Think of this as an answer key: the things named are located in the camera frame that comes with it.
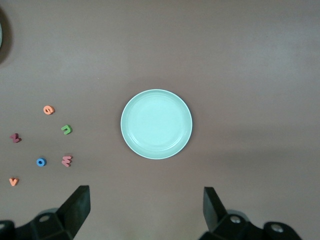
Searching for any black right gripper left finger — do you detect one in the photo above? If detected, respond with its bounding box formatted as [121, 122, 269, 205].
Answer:
[14, 184, 91, 240]

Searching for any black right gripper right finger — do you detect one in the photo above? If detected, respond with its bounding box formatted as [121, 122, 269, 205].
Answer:
[198, 186, 266, 240]

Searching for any pink foam letter w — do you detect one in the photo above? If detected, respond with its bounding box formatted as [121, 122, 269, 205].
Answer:
[61, 154, 74, 168]

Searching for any green foam letter u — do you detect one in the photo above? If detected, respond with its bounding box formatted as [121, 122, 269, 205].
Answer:
[60, 124, 74, 136]

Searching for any orange foam letter e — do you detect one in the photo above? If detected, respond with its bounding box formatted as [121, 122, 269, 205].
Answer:
[42, 104, 56, 116]

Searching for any dark red foam letter z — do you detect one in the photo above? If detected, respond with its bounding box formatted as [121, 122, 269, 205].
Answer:
[9, 132, 23, 144]

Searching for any green plate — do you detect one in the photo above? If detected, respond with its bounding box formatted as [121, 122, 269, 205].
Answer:
[120, 89, 193, 161]

